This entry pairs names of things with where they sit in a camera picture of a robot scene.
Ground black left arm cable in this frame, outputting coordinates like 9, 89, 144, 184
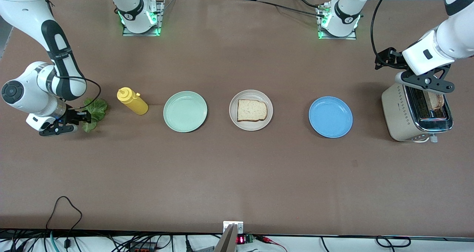
370, 0, 395, 60

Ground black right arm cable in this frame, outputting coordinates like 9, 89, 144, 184
44, 0, 101, 111

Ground green lettuce leaf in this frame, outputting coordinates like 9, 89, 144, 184
80, 98, 109, 133

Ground beige chrome two-slot toaster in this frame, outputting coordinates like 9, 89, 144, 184
381, 78, 454, 143

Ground thin black looped cable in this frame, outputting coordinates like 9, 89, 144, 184
46, 196, 83, 241

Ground beige round plate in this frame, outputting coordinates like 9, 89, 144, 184
229, 89, 274, 131

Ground coiled black cable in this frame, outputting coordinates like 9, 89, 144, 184
376, 236, 411, 248

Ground aluminium camera mount post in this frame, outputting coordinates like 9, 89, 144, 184
214, 221, 244, 252

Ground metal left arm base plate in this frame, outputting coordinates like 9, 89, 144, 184
317, 4, 358, 40

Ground yellow squeeze sauce bottle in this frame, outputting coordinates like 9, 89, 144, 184
117, 87, 149, 116

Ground pale green round plate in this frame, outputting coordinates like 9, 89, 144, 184
163, 91, 208, 133

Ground toasted bread slice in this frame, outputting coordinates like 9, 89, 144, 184
428, 92, 445, 110
237, 99, 268, 122

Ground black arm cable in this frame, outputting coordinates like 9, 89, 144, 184
370, 0, 395, 60
44, 0, 101, 111

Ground red and black clip leads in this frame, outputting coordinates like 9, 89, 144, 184
256, 235, 288, 252

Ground blue round plate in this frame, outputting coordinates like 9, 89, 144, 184
308, 96, 353, 139

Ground black base power cable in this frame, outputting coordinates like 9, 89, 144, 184
240, 0, 328, 18

